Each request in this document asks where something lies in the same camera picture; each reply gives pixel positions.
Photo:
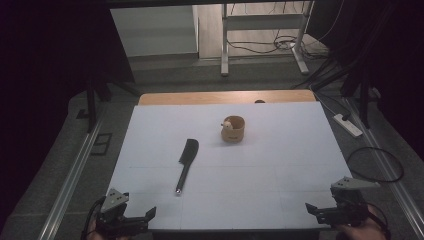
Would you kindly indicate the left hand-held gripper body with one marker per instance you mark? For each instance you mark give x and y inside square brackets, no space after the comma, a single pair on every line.
[113,213]

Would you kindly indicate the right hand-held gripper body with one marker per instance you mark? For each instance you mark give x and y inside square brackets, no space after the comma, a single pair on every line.
[350,203]

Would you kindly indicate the wooden cup with duck figure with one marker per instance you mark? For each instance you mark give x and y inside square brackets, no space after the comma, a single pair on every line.
[232,129]

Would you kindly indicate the person's left hand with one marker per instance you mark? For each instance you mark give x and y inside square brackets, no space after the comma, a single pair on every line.
[94,234]

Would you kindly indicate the person's right hand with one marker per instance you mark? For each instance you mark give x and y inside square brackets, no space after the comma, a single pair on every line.
[361,231]

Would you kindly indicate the white foam board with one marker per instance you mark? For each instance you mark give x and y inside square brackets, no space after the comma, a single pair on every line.
[250,173]

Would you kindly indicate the white power strip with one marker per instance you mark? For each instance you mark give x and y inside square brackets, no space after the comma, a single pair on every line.
[348,126]

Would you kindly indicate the black tripod stand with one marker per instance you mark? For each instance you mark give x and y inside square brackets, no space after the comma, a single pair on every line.
[365,96]
[91,106]

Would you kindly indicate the small dark knob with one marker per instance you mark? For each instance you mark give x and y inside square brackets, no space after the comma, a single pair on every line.
[259,101]

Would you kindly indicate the wooden table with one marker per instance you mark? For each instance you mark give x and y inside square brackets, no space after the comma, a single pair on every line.
[206,97]

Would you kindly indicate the black curtain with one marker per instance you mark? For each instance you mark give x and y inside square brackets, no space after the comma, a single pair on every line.
[393,60]
[50,66]

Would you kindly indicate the aluminium floor rail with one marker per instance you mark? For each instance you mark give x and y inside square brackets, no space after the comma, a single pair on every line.
[71,180]
[396,190]

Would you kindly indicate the white metal desk frame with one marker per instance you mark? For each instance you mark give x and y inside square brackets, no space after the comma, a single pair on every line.
[263,22]

